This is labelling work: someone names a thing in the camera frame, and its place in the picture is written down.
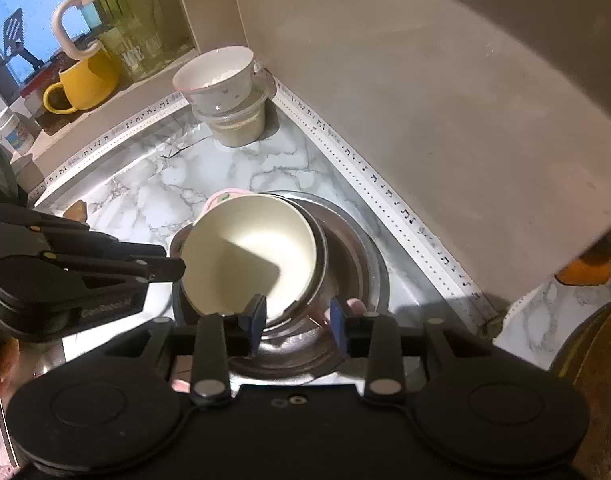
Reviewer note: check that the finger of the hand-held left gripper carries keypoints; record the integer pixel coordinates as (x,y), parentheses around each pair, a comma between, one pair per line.
(155,270)
(85,241)

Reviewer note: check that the yellow mug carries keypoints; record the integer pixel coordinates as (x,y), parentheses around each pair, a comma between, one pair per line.
(90,85)

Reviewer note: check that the dark glass jar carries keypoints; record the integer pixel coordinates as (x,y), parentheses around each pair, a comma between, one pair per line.
(35,105)

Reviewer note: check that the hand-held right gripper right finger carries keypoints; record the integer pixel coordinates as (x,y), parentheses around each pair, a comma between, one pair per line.
(338,325)

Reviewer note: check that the white patterned cup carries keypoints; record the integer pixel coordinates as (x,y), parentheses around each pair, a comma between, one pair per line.
(220,90)

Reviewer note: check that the yellow-brown soap bar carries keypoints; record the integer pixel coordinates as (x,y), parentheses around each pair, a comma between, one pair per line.
(77,211)

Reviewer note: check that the music note edge tape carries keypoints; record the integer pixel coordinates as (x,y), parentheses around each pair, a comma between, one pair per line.
(385,190)

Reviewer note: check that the clear plastic container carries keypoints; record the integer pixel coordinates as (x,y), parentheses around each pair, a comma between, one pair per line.
(238,130)

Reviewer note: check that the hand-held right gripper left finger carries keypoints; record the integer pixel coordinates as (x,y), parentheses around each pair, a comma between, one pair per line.
(258,321)

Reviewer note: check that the slotted spatula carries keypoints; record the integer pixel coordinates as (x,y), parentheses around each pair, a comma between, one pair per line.
(14,27)

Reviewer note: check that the large stainless steel bowl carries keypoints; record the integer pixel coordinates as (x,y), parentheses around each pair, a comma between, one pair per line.
(360,270)

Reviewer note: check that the dark round pan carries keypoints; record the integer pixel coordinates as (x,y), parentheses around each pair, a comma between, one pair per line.
(600,385)

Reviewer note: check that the white bowl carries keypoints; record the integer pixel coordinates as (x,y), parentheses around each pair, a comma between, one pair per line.
(235,260)

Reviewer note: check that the green glass pitcher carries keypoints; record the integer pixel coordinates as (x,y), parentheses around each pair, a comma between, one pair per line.
(135,25)

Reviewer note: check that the white jar with blue label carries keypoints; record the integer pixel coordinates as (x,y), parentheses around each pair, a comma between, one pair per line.
(17,135)

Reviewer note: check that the orange object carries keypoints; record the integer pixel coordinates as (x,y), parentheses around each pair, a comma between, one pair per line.
(585,270)

